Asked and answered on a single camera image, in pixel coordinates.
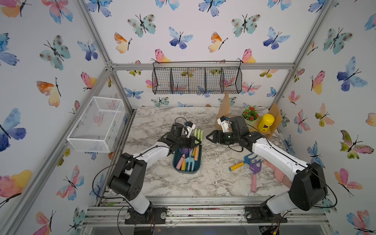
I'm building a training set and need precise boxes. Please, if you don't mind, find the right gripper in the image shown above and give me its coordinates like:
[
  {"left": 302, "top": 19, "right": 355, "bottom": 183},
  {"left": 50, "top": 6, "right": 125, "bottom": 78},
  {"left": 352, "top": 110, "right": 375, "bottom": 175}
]
[{"left": 206, "top": 129, "right": 241, "bottom": 145}]

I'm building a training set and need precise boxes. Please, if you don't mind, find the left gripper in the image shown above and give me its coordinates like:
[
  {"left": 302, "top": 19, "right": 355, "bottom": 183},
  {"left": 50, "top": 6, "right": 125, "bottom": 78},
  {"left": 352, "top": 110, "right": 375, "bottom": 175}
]
[{"left": 175, "top": 136, "right": 201, "bottom": 149}]

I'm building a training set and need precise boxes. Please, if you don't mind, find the purple rake pink handle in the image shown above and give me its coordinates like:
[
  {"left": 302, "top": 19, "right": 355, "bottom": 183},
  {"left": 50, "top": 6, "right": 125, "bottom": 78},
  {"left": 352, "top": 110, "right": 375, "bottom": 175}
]
[
  {"left": 250, "top": 160, "right": 262, "bottom": 193},
  {"left": 175, "top": 148, "right": 190, "bottom": 170}
]

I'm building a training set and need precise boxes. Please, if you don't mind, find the teal plastic storage box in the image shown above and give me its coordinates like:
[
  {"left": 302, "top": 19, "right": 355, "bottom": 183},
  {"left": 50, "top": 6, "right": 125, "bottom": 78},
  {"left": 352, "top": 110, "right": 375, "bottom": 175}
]
[{"left": 172, "top": 145, "right": 202, "bottom": 174}]

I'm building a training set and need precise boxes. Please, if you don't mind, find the light blue fork white handle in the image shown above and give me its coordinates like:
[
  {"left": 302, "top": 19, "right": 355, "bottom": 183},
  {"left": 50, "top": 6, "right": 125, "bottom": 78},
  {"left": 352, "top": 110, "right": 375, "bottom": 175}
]
[{"left": 186, "top": 157, "right": 195, "bottom": 172}]

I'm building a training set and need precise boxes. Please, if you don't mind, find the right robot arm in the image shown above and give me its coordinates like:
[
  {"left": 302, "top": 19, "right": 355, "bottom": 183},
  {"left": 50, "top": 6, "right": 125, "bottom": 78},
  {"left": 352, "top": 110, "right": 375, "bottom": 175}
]
[{"left": 206, "top": 116, "right": 329, "bottom": 215}]

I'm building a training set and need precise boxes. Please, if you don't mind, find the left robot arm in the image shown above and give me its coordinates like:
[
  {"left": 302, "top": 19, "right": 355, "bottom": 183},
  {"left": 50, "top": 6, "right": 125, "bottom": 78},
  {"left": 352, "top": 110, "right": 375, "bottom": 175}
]
[{"left": 108, "top": 121, "right": 201, "bottom": 214}]

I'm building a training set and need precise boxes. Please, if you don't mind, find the wooden shelf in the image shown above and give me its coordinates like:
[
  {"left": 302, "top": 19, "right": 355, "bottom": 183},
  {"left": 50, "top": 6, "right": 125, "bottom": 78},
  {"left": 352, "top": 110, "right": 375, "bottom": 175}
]
[{"left": 217, "top": 92, "right": 283, "bottom": 139}]

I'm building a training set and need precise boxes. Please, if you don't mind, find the potted red flower plant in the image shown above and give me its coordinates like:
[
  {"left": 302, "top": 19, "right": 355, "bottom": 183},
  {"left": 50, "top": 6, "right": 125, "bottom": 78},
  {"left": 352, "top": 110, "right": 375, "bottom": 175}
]
[{"left": 242, "top": 105, "right": 260, "bottom": 125}]

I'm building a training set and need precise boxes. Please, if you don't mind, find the yellow canister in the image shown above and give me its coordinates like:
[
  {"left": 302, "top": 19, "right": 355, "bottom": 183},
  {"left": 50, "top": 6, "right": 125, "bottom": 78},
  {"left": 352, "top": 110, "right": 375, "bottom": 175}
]
[{"left": 258, "top": 114, "right": 275, "bottom": 132}]

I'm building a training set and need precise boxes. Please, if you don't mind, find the orange pink sieve shovel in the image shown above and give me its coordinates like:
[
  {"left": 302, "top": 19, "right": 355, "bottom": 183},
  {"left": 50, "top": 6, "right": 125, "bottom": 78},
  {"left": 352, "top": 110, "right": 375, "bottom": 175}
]
[{"left": 262, "top": 160, "right": 292, "bottom": 188}]

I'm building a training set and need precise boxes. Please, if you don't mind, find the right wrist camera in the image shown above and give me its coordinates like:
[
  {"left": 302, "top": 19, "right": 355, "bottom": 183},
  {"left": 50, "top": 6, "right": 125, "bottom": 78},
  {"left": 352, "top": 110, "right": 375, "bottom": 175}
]
[{"left": 217, "top": 116, "right": 231, "bottom": 133}]

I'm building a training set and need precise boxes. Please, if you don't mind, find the black wire wall basket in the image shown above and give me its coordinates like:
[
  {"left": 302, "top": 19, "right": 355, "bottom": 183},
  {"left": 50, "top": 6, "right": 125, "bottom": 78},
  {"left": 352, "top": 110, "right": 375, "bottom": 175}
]
[{"left": 152, "top": 61, "right": 243, "bottom": 97}]

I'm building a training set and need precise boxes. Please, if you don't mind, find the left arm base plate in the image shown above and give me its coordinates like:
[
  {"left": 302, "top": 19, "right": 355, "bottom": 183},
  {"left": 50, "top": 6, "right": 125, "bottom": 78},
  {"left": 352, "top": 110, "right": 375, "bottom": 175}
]
[{"left": 124, "top": 206, "right": 167, "bottom": 225}]

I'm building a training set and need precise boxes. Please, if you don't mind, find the white mesh wall basket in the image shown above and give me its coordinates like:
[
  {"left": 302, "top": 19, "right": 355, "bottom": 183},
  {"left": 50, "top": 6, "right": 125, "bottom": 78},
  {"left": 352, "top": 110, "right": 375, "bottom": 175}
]
[{"left": 67, "top": 97, "right": 125, "bottom": 153}]

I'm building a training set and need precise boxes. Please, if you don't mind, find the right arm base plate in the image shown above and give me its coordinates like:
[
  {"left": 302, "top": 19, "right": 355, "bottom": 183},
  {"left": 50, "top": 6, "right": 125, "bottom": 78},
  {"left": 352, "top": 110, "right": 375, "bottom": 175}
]
[{"left": 244, "top": 206, "right": 287, "bottom": 223}]

